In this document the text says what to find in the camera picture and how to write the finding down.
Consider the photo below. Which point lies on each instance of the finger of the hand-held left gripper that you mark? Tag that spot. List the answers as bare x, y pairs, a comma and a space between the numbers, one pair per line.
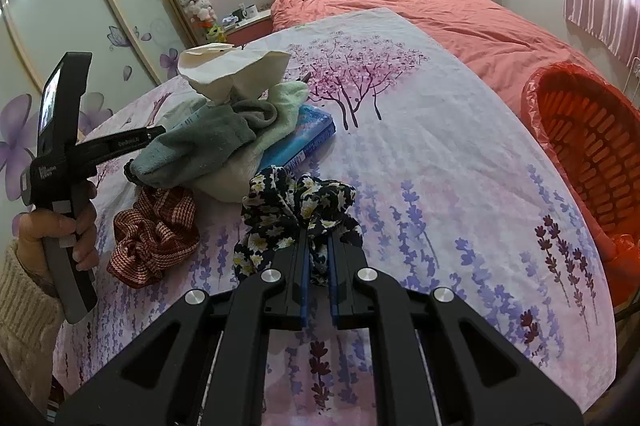
120, 144

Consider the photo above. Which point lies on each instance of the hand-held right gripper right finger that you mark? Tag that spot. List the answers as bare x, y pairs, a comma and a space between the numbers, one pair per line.
335, 286

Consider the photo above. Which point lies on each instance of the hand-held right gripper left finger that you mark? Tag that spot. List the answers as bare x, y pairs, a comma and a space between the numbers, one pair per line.
303, 286

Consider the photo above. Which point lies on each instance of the black floral scrunchie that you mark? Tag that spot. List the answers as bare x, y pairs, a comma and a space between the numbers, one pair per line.
280, 216

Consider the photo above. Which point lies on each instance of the grey-green fluffy sock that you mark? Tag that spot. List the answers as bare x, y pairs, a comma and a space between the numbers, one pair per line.
200, 145

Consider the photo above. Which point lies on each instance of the orange plastic waste basket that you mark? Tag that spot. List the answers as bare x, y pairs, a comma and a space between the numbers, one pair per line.
590, 145

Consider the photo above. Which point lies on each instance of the person's left forearm cream sleeve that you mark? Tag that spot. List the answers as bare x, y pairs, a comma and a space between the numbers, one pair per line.
25, 306

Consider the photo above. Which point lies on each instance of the person's left hand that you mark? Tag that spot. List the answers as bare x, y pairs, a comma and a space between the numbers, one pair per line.
87, 226

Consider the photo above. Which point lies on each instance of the red checked scrunchie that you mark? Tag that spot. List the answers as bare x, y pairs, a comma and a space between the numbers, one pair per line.
150, 236

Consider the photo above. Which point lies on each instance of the green towel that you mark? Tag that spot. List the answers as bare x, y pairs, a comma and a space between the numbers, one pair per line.
235, 176

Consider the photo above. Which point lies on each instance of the floral printed blanket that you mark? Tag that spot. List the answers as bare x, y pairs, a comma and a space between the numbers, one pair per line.
425, 186

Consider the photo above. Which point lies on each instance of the flower-print sliding wardrobe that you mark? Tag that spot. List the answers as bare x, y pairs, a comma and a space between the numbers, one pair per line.
75, 15

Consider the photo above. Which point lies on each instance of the yellow-green plush toy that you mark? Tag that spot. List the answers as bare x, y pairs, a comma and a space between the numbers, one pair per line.
216, 32

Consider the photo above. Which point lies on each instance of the blue cardboard box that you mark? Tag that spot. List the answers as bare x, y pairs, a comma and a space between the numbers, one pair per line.
305, 133

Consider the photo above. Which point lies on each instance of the pink and white nightstand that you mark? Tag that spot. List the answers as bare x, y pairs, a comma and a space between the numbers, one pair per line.
250, 30

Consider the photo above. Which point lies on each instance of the white mug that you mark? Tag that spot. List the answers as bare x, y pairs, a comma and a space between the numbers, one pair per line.
251, 11

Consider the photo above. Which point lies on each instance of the pink duvet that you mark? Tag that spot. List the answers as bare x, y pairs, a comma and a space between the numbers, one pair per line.
450, 15

